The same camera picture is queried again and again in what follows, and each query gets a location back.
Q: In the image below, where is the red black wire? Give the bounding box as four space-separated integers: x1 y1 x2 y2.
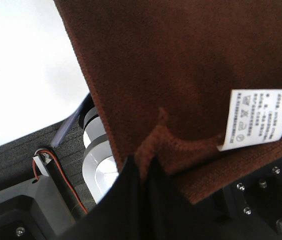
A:
32 149 89 215

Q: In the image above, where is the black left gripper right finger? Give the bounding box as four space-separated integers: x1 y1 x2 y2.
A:
142 158 264 240

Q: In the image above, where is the brown towel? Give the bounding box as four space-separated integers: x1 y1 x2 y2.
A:
55 0 282 204

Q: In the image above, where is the white cylindrical robot column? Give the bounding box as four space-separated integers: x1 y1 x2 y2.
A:
82 107 119 203

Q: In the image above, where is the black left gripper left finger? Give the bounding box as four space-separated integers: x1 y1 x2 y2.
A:
57 155 142 240

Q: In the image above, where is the white care label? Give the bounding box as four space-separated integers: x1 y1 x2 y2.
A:
217 89 282 152

